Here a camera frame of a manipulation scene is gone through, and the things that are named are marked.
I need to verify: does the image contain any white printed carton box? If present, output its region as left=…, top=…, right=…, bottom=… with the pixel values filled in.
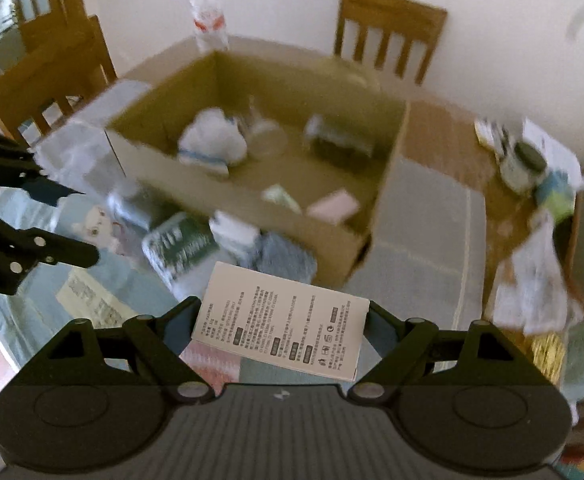
left=192, top=262, right=370, bottom=382

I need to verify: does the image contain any green white labelled jar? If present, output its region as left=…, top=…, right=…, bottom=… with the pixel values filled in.
left=108, top=180, right=228, bottom=296

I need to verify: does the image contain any white knit glove blue cuff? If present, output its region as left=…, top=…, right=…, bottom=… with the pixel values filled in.
left=177, top=107, right=247, bottom=178

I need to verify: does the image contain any light grey checked tablecloth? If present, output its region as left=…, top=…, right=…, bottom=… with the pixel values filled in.
left=0, top=79, right=488, bottom=396

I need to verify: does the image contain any wooden chair left side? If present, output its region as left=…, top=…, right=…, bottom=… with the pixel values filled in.
left=0, top=15, right=117, bottom=145

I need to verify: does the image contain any wooden chair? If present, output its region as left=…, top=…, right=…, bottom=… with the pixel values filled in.
left=0, top=15, right=117, bottom=145
left=333, top=0, right=448, bottom=86

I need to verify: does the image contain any crumpled clear plastic bag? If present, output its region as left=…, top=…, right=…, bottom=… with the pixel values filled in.
left=485, top=208, right=584, bottom=336

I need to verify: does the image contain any pink rectangular box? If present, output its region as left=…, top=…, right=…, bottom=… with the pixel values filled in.
left=305, top=188, right=360, bottom=226

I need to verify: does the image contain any black lid glass jar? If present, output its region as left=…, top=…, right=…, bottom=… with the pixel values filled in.
left=499, top=141, right=548, bottom=195

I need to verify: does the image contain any dark jar with grey lid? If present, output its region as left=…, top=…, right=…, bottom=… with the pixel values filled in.
left=304, top=114, right=375, bottom=172

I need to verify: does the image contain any open cardboard box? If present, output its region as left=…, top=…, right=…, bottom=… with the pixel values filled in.
left=108, top=52, right=410, bottom=287

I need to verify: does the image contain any clear empty plastic jar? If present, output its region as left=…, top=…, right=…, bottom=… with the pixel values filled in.
left=244, top=96, right=287, bottom=159

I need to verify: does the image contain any stack of white papers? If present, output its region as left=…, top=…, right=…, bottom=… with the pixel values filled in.
left=522, top=118, right=584, bottom=191

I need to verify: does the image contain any clear plastic water bottle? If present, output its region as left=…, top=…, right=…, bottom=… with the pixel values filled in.
left=190, top=0, right=229, bottom=53

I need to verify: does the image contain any wooden chair far centre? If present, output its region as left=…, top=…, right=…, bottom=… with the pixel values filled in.
left=333, top=0, right=448, bottom=86

